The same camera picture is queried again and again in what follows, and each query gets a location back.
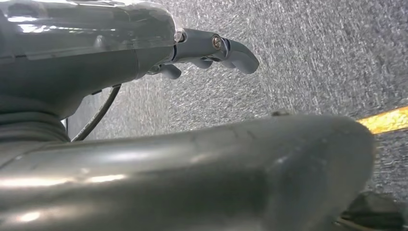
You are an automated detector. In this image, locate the yellow floor tape square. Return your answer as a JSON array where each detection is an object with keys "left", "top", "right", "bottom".
[{"left": 356, "top": 106, "right": 408, "bottom": 135}]

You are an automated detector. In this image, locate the black robot foot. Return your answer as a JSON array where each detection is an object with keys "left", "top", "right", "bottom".
[{"left": 334, "top": 191, "right": 408, "bottom": 231}]

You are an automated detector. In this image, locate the black camera cable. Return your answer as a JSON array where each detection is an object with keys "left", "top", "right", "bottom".
[{"left": 70, "top": 84, "right": 122, "bottom": 142}]

